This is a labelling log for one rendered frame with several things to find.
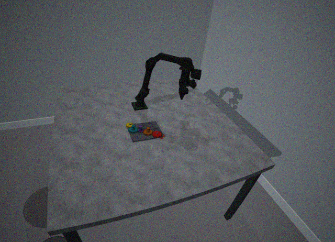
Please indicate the red gear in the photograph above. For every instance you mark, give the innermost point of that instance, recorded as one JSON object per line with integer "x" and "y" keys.
{"x": 159, "y": 135}

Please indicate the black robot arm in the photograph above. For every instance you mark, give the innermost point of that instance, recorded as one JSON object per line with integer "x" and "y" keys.
{"x": 186, "y": 67}

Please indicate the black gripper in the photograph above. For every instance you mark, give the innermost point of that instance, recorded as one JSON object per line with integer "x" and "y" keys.
{"x": 183, "y": 86}

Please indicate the orange gear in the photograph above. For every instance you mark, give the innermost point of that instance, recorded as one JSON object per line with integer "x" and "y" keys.
{"x": 147, "y": 131}

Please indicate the teal gear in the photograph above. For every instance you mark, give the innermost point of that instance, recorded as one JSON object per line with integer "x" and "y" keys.
{"x": 133, "y": 129}

